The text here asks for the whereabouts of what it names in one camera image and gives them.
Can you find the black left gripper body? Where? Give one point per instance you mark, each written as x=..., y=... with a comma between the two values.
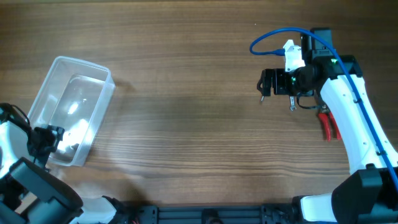
x=47, y=135

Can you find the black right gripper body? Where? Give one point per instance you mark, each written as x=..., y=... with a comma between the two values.
x=268, y=81

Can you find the clear plastic container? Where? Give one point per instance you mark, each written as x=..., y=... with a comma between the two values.
x=74, y=96

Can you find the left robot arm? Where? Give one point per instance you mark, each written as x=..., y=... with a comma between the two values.
x=29, y=192

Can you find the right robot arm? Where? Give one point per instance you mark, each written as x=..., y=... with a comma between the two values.
x=369, y=194

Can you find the silver socket wrench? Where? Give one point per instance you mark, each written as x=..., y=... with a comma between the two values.
x=292, y=103

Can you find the red handled snips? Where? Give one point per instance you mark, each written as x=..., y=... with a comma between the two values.
x=328, y=123

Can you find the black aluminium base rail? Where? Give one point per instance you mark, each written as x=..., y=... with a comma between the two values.
x=268, y=213

